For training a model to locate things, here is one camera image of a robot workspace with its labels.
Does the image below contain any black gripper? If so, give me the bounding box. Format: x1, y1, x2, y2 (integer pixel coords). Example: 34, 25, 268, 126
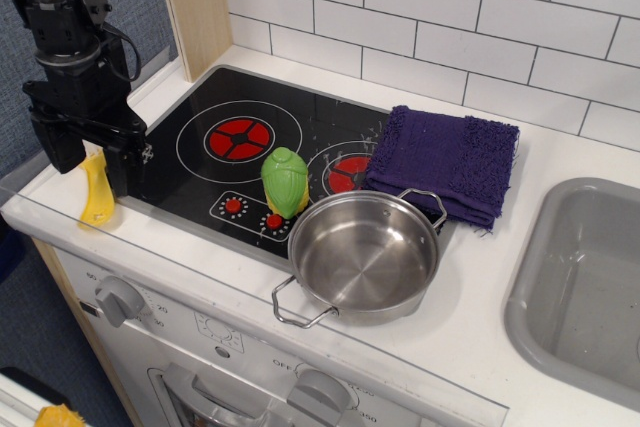
23, 44, 147, 197

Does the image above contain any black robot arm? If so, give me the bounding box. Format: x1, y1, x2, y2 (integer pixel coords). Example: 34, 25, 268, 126
12, 0, 151, 197

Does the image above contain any black toy stove top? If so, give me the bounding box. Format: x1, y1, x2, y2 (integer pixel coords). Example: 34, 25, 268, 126
121, 67, 388, 271

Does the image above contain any grey timer knob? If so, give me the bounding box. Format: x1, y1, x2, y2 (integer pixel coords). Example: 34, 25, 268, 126
95, 276, 145, 328

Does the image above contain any green and yellow toy corn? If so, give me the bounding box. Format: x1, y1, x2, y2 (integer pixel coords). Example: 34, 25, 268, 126
261, 147, 309, 219

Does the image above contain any yellow object at bottom left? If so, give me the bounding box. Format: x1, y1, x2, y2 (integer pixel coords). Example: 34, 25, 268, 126
34, 404, 87, 427

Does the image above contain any stainless steel pot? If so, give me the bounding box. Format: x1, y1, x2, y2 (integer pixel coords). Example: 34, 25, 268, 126
273, 189, 448, 329

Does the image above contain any grey oven knob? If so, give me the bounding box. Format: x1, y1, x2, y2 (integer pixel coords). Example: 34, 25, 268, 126
287, 370, 351, 426

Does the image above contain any purple folded towel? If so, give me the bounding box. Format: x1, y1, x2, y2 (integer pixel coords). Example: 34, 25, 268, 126
362, 105, 520, 231

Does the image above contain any grey sink basin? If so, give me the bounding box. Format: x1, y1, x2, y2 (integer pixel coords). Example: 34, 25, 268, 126
505, 178, 639, 410

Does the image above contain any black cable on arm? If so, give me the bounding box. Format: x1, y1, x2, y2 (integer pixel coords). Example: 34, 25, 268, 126
102, 22, 143, 83

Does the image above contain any light wooden post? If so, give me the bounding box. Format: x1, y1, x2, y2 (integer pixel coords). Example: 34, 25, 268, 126
166, 0, 233, 82

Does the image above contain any oven door with handle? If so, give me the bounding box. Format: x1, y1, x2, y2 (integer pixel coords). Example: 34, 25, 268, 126
158, 363, 364, 426

